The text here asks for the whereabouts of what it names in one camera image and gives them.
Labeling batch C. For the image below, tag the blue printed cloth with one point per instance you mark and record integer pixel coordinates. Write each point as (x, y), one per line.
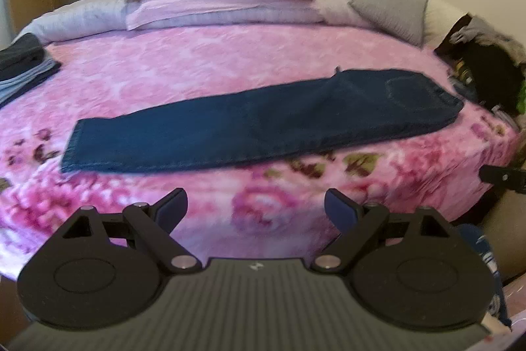
(487, 277)

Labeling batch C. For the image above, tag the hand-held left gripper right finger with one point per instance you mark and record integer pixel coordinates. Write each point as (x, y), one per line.
(339, 209)

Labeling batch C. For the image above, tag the grey pillow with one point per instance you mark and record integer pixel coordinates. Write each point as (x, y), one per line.
(390, 5)

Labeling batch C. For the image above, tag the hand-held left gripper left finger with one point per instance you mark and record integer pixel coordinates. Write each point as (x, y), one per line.
(170, 209)

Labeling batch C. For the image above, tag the dark blue denim pants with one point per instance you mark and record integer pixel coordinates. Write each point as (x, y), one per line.
(254, 125)

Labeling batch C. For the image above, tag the stack of folded clothes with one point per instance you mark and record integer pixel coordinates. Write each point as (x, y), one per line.
(24, 61)

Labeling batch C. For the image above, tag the pink floral blanket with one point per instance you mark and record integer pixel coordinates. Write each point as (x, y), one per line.
(185, 63)

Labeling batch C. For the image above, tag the pile of dark clothes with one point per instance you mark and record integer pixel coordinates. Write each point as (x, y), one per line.
(489, 67)

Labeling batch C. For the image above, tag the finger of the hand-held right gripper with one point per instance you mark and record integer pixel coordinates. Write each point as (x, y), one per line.
(503, 177)

